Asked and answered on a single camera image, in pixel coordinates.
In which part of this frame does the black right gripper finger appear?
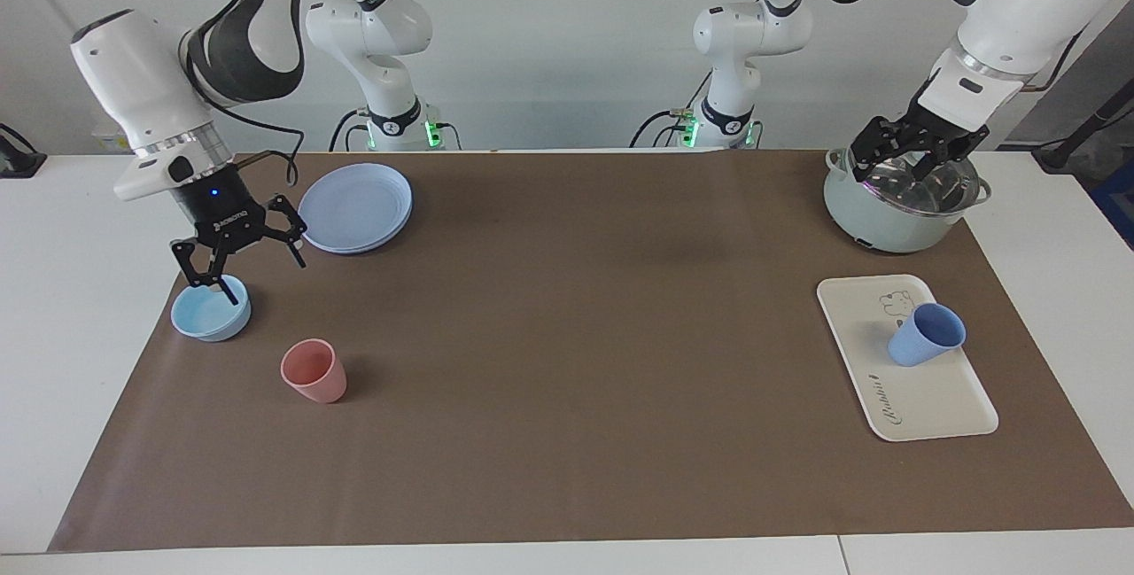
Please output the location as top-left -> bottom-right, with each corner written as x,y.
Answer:
264,194 -> 309,270
171,235 -> 242,307

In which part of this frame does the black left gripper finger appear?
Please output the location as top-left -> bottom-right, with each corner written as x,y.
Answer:
927,128 -> 991,190
849,117 -> 913,184

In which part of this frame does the blue plastic cup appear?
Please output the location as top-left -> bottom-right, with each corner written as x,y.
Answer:
888,302 -> 967,369

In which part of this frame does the pink plastic cup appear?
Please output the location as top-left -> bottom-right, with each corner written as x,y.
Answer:
280,338 -> 348,405

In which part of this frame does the cream rabbit print tray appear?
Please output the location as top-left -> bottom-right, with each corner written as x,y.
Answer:
815,274 -> 1000,443

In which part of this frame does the light blue bowl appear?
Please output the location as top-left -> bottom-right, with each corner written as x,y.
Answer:
170,274 -> 252,344

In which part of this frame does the light blue plate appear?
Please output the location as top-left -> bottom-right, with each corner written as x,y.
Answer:
297,163 -> 415,255

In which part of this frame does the pale green electric pot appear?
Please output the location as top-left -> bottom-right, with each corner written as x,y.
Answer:
822,147 -> 993,255

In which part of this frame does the black stand pole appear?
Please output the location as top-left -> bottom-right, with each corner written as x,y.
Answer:
999,79 -> 1134,174

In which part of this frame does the blue crate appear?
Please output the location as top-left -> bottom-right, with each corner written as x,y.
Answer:
1088,159 -> 1134,250

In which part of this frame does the brown table mat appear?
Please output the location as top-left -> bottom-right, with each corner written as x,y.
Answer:
49,150 -> 1134,554

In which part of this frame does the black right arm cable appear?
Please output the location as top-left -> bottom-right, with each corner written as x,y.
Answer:
208,104 -> 303,191

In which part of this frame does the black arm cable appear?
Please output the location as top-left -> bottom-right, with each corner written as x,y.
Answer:
208,104 -> 303,191
802,0 -> 1092,96

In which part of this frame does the black base cable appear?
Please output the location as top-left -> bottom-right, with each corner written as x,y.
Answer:
329,107 -> 371,152
629,108 -> 710,150

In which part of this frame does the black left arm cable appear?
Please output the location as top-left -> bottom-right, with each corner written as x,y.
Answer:
802,0 -> 1092,96

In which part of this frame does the black clamp mount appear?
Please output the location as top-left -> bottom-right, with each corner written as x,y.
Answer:
0,123 -> 48,179

